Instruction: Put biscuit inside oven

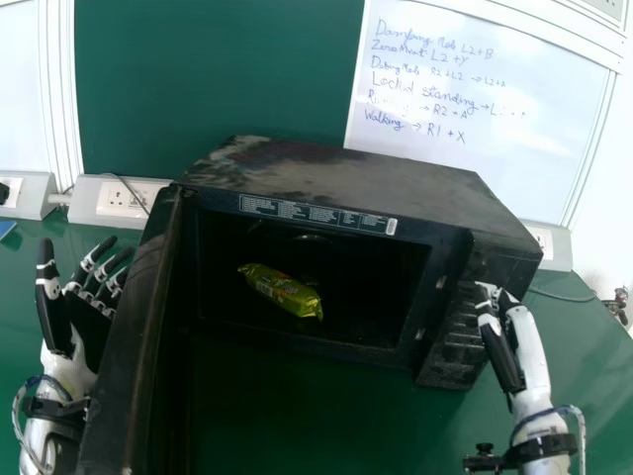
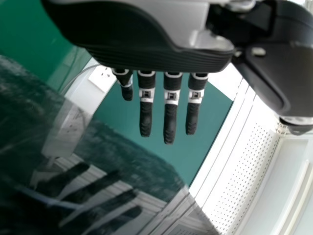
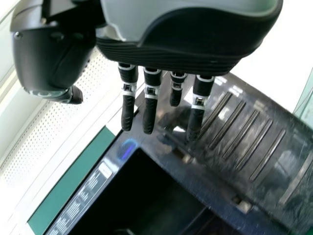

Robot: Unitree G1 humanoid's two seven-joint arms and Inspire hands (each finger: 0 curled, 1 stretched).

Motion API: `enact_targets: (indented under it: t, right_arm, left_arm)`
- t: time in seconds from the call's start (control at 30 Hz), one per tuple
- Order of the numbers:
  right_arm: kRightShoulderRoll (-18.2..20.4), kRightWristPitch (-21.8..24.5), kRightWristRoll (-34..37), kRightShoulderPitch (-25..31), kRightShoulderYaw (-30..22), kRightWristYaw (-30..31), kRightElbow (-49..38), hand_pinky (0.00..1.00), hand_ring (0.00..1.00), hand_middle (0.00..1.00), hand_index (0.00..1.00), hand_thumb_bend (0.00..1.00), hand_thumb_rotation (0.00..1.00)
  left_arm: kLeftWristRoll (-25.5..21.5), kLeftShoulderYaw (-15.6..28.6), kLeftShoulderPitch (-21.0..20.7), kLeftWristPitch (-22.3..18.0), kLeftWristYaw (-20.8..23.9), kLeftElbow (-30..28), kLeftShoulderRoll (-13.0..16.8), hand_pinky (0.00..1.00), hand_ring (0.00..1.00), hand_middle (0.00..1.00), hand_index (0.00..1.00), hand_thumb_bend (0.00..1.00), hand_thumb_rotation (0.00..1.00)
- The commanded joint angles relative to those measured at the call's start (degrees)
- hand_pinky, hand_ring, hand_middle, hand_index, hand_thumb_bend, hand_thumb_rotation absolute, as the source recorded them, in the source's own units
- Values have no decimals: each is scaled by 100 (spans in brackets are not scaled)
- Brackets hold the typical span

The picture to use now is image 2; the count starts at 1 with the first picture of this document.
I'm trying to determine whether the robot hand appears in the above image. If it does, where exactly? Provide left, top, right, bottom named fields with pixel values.
left=41, top=0, right=313, bottom=145

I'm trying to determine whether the black oven with glass door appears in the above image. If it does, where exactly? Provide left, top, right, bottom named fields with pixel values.
left=0, top=55, right=221, bottom=235

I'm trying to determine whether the white perforated cable duct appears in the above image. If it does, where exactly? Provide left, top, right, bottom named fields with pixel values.
left=198, top=119, right=281, bottom=235

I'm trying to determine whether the white socket strip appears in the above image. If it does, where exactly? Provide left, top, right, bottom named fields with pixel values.
left=88, top=65, right=117, bottom=94

